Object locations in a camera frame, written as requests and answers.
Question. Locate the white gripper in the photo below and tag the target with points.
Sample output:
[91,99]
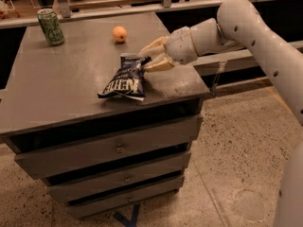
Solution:
[180,45]

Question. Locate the grey drawer cabinet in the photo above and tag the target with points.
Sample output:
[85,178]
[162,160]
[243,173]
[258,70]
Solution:
[52,95]

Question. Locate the green soda can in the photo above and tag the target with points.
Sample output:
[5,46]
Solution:
[50,26]

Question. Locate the grey metal rail frame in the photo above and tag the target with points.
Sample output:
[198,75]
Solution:
[237,60]

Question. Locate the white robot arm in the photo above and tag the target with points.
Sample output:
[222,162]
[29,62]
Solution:
[238,24]

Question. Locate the top grey drawer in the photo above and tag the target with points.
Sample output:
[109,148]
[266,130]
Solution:
[48,162]

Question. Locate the grey drawer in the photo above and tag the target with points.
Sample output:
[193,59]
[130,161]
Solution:
[94,184]
[134,195]
[48,162]

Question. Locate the orange fruit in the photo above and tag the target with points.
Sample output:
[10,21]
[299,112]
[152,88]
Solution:
[119,34]

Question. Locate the blue chip bag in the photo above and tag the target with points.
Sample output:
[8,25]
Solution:
[129,78]

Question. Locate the bottom grey drawer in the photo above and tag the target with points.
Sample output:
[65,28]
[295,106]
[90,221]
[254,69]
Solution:
[134,195]

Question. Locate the middle grey drawer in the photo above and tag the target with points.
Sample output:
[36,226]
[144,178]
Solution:
[94,184]

